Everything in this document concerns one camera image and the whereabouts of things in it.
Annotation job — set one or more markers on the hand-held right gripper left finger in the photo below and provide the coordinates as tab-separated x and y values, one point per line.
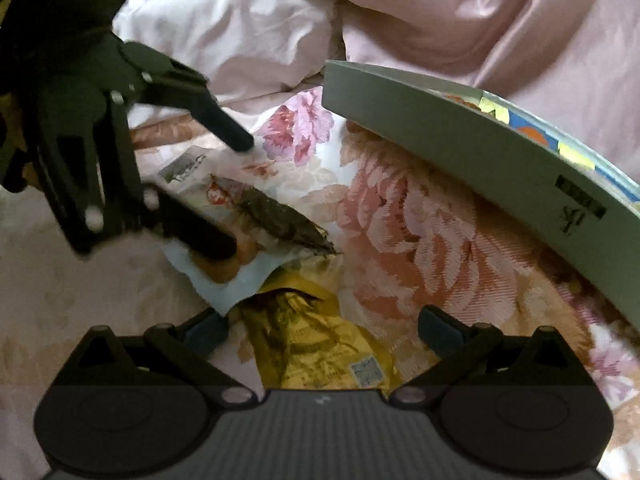
206	332

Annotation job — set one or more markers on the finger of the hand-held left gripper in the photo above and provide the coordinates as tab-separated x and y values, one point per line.
195	225
185	90

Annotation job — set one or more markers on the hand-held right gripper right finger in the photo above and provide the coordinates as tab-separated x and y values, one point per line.
440	332

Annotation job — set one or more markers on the dried fish packet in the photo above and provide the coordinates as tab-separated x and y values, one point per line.
280	220

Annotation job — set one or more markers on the gold foil snack packet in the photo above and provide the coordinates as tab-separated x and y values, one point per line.
310	340

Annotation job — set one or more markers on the grey cardboard box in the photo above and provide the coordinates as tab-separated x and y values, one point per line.
475	160

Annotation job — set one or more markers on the pale pink quilt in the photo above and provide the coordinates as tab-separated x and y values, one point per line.
240	35

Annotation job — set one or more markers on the floral bedsheet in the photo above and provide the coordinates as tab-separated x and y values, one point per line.
410	240

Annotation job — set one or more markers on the pink curtain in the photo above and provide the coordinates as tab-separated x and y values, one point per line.
475	15

